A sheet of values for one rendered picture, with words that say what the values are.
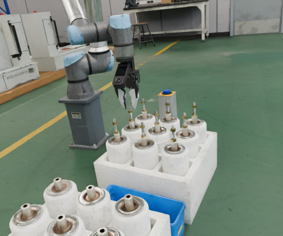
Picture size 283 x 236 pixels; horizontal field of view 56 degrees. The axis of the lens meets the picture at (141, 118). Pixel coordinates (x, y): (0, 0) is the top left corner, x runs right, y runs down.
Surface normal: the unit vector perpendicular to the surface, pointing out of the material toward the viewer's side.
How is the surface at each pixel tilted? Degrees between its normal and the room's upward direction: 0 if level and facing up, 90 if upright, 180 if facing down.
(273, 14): 90
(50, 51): 90
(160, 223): 0
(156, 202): 88
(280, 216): 0
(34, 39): 90
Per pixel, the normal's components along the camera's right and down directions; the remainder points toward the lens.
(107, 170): -0.46, 0.38
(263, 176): -0.10, -0.92
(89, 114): 0.43, 0.30
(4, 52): 0.94, 0.04
